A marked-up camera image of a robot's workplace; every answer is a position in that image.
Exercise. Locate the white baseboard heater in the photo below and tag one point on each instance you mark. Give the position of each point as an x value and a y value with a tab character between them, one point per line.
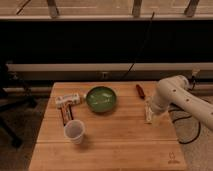
111	71

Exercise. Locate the white ceramic cup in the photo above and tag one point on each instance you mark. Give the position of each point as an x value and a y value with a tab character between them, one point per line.
75	130

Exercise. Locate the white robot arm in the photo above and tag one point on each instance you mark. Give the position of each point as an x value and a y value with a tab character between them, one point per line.
175	90

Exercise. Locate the brown striped snack bar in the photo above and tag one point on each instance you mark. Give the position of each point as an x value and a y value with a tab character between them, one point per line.
66	113

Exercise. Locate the green bowl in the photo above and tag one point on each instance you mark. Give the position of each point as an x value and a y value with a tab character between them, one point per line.
101	99

